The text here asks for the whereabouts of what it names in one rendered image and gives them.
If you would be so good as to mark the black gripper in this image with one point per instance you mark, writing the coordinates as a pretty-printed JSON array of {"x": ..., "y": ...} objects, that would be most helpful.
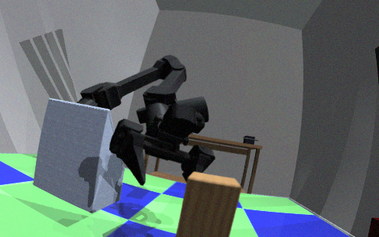
[{"x": 128, "y": 144}]

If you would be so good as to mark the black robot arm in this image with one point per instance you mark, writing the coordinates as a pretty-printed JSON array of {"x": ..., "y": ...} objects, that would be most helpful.
[{"x": 180, "y": 117}]

